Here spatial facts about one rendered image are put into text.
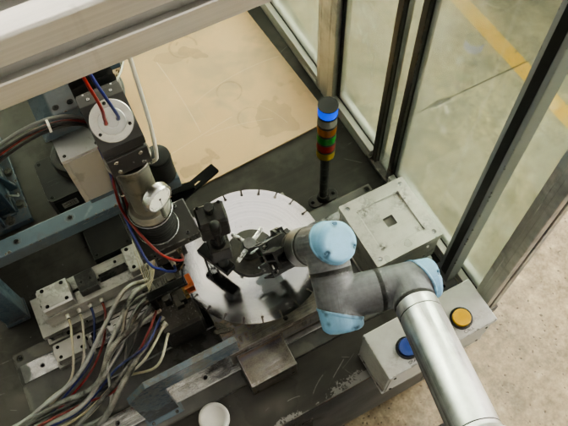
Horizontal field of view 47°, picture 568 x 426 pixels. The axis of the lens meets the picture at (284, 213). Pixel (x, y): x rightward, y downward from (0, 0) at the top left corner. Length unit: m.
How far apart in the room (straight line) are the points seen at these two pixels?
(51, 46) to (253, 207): 1.19
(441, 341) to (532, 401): 1.42
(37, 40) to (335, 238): 0.80
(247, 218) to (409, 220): 0.39
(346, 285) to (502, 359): 1.41
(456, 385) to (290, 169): 0.95
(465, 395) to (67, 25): 0.80
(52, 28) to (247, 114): 1.57
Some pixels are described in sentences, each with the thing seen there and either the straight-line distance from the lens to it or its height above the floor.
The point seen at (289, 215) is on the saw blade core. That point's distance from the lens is 1.49.
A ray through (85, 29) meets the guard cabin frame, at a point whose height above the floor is 2.03.
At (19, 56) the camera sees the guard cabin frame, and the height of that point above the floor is 2.03.
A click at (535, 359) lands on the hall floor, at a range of 2.49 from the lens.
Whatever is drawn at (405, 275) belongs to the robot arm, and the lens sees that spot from 1.13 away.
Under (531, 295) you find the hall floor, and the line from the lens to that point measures 2.57.
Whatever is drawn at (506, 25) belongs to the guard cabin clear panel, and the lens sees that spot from 1.14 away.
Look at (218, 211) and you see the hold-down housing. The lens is 1.17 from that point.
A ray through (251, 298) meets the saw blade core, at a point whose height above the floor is 0.95.
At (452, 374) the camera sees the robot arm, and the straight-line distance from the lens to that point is 1.02.
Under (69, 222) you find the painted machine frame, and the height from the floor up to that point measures 1.05.
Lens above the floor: 2.27
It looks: 62 degrees down
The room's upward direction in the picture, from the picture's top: 3 degrees counter-clockwise
